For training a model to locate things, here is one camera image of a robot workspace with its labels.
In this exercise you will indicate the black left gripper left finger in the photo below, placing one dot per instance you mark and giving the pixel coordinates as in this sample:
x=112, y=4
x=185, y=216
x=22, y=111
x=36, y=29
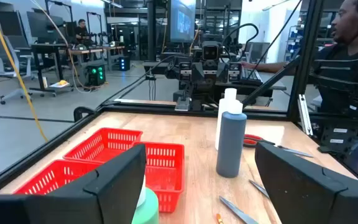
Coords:
x=113, y=186

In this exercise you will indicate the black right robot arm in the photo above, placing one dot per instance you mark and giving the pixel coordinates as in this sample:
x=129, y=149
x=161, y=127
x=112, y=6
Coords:
x=197, y=90

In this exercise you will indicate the black box white labels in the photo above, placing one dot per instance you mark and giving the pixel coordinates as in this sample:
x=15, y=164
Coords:
x=337, y=140

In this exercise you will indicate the small yellow object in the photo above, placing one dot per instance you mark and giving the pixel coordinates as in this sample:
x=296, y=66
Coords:
x=63, y=82

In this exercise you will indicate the computer tower green lights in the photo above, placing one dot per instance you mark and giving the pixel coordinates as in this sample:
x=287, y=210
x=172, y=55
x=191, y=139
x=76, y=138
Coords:
x=95, y=76

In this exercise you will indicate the person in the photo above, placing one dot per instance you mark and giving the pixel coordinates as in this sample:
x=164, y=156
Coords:
x=81, y=31
x=350, y=21

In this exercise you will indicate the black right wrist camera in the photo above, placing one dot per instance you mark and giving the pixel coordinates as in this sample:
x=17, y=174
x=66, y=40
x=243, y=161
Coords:
x=210, y=51

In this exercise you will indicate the green paint bottle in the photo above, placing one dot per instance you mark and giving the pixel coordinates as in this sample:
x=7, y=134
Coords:
x=149, y=208

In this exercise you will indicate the computer tower blue lights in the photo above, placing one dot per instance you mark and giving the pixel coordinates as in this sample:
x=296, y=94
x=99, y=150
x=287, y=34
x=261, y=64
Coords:
x=124, y=63

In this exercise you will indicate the black aluminium table frame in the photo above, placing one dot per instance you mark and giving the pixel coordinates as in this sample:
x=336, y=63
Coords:
x=197, y=110

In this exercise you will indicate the black-legged desk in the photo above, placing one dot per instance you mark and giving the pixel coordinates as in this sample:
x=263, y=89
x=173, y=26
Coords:
x=48, y=48

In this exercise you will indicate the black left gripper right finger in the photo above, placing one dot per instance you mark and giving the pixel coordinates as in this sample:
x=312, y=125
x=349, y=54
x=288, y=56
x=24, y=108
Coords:
x=306, y=199

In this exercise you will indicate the silver metal bracket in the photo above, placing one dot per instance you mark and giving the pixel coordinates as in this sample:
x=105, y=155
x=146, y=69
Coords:
x=304, y=115

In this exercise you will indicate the computer keyboard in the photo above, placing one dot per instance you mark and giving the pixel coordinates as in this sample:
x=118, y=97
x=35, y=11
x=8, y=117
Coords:
x=252, y=76

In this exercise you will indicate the black paint bottle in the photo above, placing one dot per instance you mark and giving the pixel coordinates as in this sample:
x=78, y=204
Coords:
x=231, y=146

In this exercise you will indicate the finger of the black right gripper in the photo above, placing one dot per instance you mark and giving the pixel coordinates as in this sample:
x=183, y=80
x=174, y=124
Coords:
x=222, y=72
x=197, y=72

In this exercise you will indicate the white paint bottle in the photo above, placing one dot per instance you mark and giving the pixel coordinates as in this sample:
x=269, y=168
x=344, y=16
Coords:
x=221, y=124

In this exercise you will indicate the large display screen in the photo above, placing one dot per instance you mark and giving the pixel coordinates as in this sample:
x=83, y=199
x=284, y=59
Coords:
x=182, y=21

